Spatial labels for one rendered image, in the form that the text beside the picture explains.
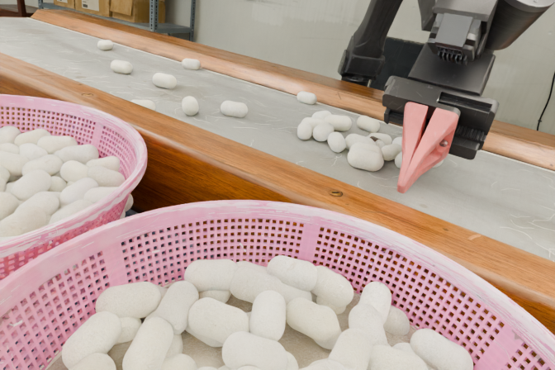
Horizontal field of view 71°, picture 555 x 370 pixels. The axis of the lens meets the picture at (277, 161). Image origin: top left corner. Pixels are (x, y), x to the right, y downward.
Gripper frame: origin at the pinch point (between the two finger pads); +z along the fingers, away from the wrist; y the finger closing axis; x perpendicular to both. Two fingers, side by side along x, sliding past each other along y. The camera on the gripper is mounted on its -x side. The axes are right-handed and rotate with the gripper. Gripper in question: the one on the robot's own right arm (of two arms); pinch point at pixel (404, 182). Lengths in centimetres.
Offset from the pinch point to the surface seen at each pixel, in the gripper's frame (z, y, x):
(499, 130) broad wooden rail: -22.2, 6.6, 17.8
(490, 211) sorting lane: -2.5, 7.8, 4.5
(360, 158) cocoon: -2.0, -5.3, 2.2
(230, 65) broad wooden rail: -20.0, -40.2, 16.9
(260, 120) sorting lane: -4.8, -20.9, 6.4
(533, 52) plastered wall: -167, 13, 135
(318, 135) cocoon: -4.7, -11.9, 4.9
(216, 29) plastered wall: -139, -182, 141
